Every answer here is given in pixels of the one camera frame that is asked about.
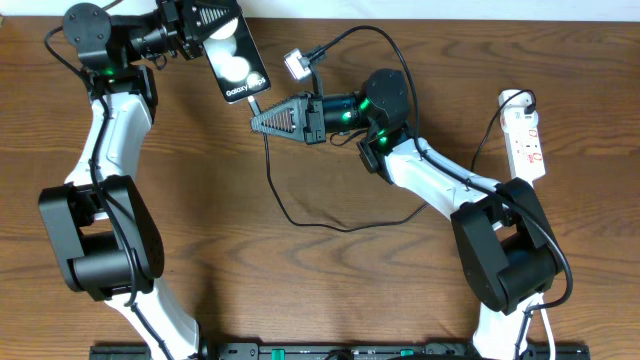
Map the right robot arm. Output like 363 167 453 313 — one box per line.
250 69 571 359

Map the white power strip cord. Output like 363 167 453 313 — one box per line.
529 294 557 360

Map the black flip smartphone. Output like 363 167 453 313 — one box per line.
203 16 271 104

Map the white USB wall charger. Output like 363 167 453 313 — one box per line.
498 89 539 127

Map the black USB charging cable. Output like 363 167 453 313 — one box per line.
246 88 538 234

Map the white power strip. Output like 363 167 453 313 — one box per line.
500 108 546 185

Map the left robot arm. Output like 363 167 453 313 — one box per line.
38 1 241 359

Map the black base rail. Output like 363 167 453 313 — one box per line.
88 342 591 360

